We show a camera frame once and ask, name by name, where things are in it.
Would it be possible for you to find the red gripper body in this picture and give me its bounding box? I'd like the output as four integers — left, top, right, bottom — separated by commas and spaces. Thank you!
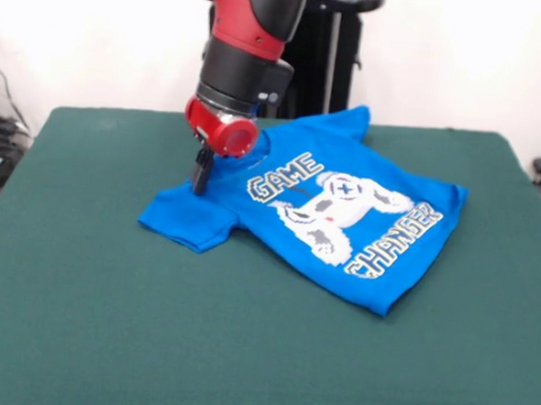
182, 94, 261, 160

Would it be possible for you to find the dark green table cloth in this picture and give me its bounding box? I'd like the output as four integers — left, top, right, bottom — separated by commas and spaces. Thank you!
0, 101, 541, 405

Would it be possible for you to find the blue game controller print t-shirt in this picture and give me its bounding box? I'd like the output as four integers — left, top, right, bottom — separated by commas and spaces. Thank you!
132, 91, 475, 323

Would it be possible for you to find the black cable bundle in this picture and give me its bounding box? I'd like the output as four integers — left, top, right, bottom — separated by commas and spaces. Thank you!
0, 115, 34, 208

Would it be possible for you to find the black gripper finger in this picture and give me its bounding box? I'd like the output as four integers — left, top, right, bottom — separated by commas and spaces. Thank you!
192, 154, 215, 196
189, 147, 209, 187

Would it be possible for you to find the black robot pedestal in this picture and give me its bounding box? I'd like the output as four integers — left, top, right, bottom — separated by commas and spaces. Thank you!
197, 0, 386, 126

